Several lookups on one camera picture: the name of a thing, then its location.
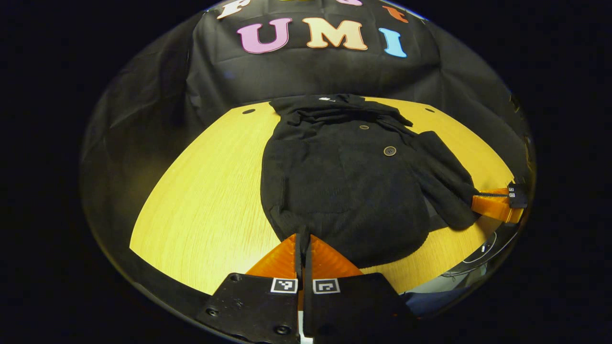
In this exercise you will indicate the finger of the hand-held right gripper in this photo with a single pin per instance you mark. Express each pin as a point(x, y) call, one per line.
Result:
point(497, 208)
point(519, 189)

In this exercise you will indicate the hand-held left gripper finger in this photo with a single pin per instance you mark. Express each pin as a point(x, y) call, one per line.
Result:
point(307, 263)
point(298, 263)

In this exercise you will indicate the black buttoned jacket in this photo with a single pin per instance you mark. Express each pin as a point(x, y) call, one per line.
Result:
point(344, 191)

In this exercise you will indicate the black backdrop cloth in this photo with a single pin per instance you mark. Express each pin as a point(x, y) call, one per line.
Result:
point(311, 71)

